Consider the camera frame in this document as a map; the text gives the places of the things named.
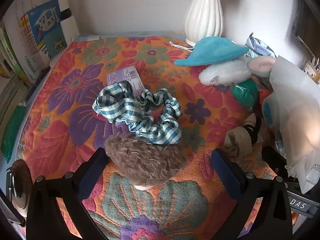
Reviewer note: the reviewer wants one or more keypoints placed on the white fluffy plush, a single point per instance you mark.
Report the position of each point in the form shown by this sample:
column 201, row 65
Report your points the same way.
column 225, row 73

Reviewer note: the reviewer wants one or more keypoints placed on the brown curly fuzzy hair band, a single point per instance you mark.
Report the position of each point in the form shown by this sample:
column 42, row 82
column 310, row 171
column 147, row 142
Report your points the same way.
column 147, row 160

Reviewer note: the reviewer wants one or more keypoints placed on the green shiny soft packet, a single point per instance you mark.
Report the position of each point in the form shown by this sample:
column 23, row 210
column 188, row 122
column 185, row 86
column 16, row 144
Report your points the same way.
column 243, row 93

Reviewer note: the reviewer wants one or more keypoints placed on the white bookend panel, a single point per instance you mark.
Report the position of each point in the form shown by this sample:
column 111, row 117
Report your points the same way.
column 71, row 27

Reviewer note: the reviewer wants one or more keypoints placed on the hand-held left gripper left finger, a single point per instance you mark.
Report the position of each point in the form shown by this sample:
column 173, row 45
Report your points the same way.
column 92, row 173

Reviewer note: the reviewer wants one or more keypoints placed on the teal plaid scrunchie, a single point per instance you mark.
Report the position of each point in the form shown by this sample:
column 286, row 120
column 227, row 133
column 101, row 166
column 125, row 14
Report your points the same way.
column 140, row 120

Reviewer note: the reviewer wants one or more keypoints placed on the floral woven blanket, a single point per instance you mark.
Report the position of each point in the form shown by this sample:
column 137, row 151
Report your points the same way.
column 75, row 120

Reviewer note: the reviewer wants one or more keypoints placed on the purple packet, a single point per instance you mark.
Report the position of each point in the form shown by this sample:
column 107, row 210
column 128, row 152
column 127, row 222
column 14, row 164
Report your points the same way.
column 125, row 76

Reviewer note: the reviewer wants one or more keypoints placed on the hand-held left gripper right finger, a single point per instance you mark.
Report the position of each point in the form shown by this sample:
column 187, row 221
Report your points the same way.
column 225, row 173

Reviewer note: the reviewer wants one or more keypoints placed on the stack of papers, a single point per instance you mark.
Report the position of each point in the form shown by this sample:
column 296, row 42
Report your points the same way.
column 12, row 92

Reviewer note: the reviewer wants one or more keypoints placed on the blue white patterned packet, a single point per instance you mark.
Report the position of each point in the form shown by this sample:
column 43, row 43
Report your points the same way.
column 260, row 47

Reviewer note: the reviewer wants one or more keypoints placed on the black monitor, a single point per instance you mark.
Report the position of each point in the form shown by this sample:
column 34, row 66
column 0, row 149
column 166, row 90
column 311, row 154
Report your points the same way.
column 303, row 27

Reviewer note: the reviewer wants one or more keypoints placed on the white ribbed vase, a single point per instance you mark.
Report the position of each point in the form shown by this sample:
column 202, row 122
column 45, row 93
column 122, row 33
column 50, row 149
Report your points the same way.
column 203, row 15

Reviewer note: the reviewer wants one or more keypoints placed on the translucent white plastic bag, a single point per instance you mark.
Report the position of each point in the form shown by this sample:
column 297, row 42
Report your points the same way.
column 295, row 110

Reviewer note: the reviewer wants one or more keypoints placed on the teal cloth hat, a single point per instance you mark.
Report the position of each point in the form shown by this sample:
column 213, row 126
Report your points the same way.
column 212, row 51

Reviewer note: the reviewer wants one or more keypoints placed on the plush toy with pink ear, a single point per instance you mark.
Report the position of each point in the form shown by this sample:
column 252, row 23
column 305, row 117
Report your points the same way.
column 261, row 66

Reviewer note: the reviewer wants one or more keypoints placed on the row of books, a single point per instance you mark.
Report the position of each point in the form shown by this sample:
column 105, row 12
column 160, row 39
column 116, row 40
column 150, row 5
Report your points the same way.
column 42, row 27

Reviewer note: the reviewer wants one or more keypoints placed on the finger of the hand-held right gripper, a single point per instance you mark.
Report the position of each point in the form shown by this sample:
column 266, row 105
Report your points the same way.
column 272, row 160

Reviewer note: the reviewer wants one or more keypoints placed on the cardboard pen holder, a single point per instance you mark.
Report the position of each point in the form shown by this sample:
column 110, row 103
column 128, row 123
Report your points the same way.
column 312, row 71

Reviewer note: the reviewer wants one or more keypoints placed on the green flat packet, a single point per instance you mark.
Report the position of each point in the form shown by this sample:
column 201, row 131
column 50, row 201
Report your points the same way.
column 12, row 132

